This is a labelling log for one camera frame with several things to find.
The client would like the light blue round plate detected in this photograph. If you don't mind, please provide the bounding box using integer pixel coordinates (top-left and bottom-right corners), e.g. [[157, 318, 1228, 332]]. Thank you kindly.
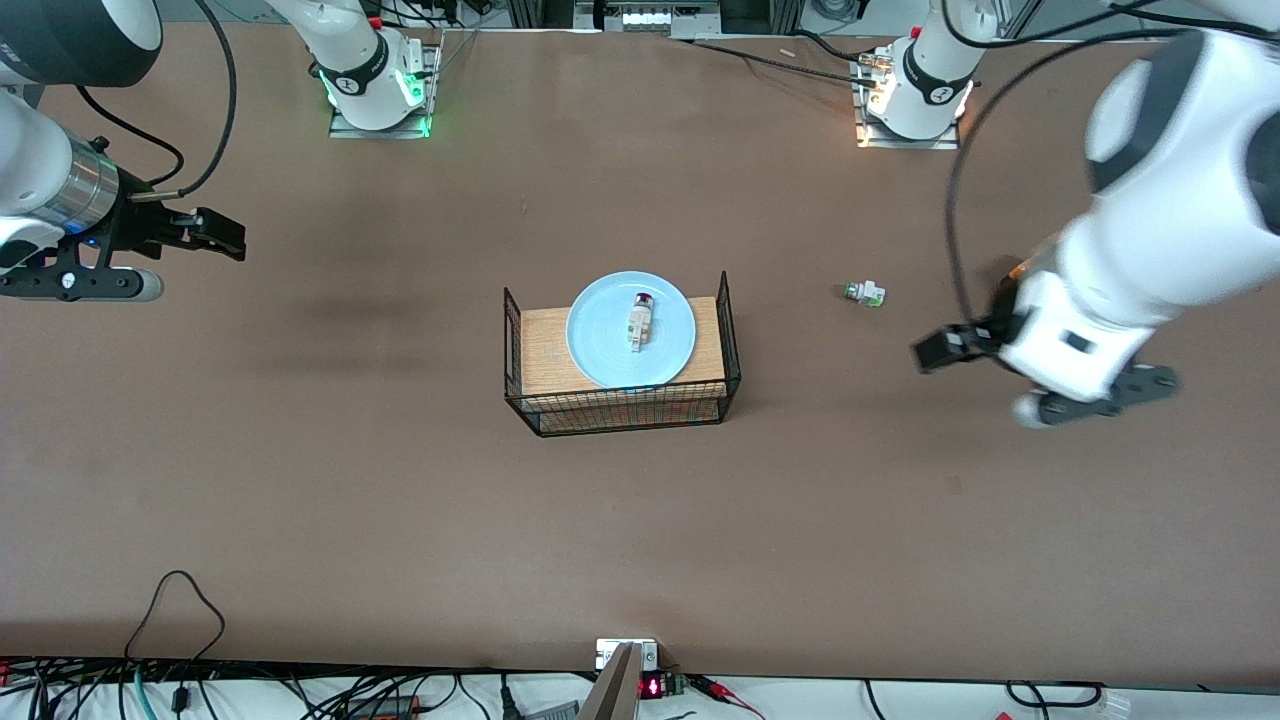
[[566, 271, 697, 390]]

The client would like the black table cable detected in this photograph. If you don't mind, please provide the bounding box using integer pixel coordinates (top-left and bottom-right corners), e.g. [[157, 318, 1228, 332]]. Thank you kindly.
[[688, 30, 883, 87]]

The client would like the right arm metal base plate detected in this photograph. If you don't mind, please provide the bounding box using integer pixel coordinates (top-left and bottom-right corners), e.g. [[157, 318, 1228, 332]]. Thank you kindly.
[[329, 45, 439, 140]]

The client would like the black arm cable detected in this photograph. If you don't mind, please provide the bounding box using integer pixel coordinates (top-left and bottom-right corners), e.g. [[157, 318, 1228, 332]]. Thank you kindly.
[[944, 28, 1201, 323], [75, 0, 237, 197]]

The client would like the red push button switch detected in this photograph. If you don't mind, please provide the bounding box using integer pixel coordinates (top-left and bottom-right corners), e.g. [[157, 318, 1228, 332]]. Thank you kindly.
[[627, 292, 657, 354]]

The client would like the silver metal bracket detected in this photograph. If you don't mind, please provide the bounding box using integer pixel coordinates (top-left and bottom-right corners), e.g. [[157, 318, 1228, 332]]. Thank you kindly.
[[595, 638, 660, 672]]

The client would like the wooden board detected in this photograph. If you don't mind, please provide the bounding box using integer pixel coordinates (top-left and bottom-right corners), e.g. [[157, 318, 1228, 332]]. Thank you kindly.
[[518, 296, 728, 426]]

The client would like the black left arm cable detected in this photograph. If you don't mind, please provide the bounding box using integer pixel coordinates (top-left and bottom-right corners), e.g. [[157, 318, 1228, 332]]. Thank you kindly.
[[944, 28, 1201, 323]]

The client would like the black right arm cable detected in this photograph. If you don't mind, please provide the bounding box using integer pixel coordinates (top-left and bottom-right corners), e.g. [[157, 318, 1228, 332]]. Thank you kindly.
[[75, 0, 237, 197]]

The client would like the black looped cable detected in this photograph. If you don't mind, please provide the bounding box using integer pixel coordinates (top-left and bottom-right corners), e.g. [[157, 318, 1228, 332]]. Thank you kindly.
[[124, 570, 227, 663]]

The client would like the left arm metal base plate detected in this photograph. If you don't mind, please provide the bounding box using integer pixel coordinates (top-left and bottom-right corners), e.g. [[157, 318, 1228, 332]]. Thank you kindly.
[[855, 50, 963, 151]]

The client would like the red clip lead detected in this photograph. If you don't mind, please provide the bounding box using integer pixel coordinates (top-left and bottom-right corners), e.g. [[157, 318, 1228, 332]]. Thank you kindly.
[[688, 674, 766, 720]]

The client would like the grey metal beam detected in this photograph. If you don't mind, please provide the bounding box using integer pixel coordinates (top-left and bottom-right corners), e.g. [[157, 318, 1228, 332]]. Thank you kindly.
[[577, 643, 642, 720]]

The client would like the black wire basket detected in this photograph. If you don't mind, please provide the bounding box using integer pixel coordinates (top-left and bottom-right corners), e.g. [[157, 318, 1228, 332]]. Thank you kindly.
[[503, 270, 743, 438]]

